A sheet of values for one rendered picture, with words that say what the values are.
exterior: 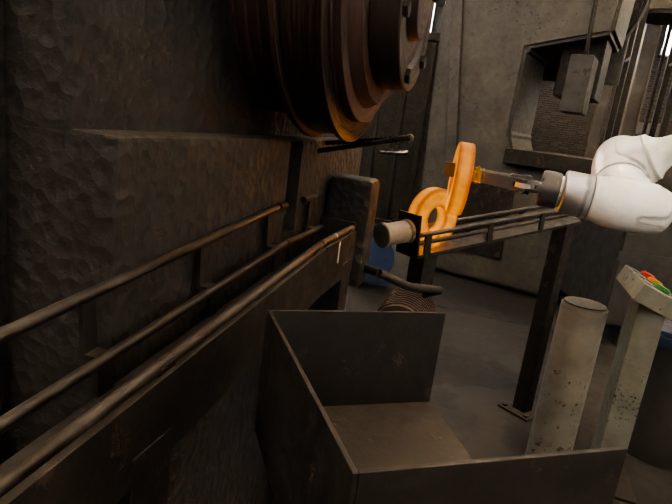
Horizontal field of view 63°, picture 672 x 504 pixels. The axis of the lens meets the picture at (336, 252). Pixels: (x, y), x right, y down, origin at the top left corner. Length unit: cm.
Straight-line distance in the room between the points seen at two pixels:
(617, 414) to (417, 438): 120
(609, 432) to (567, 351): 28
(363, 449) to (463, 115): 322
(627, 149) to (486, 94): 240
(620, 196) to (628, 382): 69
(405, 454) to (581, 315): 107
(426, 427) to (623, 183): 72
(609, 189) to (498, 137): 246
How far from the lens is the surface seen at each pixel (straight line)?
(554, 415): 170
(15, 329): 51
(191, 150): 69
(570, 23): 361
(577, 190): 117
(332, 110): 85
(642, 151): 130
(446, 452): 60
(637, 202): 118
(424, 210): 136
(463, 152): 116
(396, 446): 59
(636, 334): 168
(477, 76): 368
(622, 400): 174
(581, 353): 163
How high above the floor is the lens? 91
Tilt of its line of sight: 13 degrees down
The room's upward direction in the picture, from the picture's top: 8 degrees clockwise
